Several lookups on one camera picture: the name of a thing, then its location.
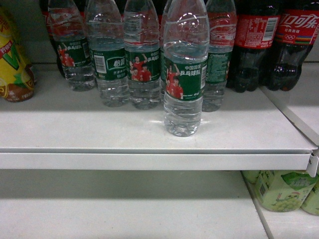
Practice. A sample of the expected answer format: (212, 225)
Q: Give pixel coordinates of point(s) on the clear water bottle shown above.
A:
(185, 48)

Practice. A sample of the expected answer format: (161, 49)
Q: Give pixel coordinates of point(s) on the white metal shelf board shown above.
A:
(62, 129)

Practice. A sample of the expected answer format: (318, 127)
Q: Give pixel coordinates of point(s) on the middle water bottle red players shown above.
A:
(142, 44)

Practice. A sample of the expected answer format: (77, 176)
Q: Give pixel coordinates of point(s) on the barcode label water bottle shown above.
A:
(104, 28)

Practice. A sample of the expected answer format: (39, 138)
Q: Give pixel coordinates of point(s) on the right water bottle green label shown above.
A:
(222, 29)

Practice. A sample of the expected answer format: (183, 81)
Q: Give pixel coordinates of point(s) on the far left water bottle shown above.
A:
(69, 36)

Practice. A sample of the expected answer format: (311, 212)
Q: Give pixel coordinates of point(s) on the cola bottle with barcode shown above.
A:
(257, 21)

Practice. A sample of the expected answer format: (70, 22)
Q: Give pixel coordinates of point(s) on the yellow lemon tea bottle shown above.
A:
(16, 75)

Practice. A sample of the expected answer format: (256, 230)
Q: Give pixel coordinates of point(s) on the cola bottle olympic label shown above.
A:
(295, 36)

